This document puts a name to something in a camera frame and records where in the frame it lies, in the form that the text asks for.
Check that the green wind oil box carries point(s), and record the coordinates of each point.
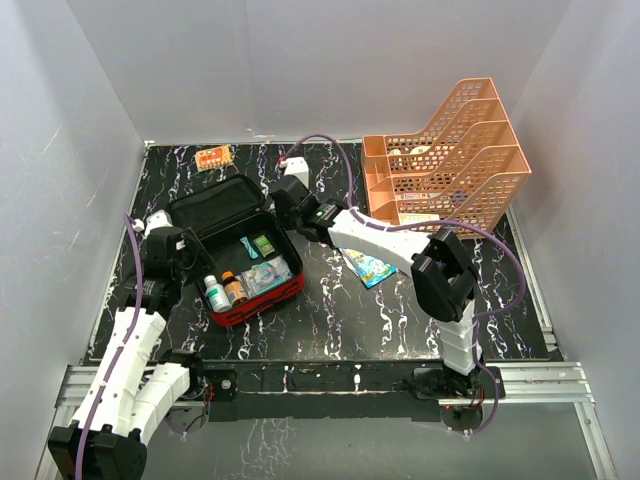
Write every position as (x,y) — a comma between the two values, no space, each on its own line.
(263,245)

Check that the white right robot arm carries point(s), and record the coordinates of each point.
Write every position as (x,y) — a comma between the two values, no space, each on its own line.
(443,276)

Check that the white gauze pad bag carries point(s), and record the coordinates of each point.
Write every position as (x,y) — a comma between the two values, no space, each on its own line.
(250,286)

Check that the orange mesh file organizer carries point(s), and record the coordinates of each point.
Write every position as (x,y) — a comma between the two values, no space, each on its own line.
(466,164)

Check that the orange snack packet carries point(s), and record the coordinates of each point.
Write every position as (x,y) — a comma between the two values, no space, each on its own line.
(213,158)

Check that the small teal packet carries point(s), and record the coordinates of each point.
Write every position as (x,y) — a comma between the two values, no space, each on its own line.
(250,250)

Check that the blue cotton swab bag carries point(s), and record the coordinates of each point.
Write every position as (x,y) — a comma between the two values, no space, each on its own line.
(369,270)

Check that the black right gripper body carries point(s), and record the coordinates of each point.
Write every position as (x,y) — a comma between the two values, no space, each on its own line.
(297,223)

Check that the teal round tape packet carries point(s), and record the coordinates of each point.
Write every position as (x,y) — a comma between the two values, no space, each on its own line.
(268,275)

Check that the red black medicine case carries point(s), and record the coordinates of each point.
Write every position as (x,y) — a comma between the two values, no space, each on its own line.
(220,215)

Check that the white green pill bottle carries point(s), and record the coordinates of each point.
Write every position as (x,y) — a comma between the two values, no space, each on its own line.
(216,295)

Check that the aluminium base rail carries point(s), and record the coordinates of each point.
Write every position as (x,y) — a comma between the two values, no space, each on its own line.
(524,383)

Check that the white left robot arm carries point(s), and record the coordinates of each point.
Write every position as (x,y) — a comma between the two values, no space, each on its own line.
(108,436)

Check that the brown medicine bottle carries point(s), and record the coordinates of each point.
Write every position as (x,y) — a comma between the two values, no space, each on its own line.
(234,288)

